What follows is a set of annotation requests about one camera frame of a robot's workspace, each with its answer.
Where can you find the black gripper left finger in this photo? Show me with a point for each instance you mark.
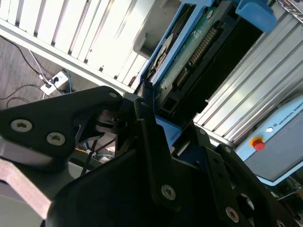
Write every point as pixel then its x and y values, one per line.
pixel 47 113

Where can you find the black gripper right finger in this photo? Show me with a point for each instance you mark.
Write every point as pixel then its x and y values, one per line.
pixel 225 170

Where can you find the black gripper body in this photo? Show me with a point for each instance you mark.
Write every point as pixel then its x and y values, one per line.
pixel 106 201

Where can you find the hard disk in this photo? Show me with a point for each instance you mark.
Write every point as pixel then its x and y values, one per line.
pixel 189 59

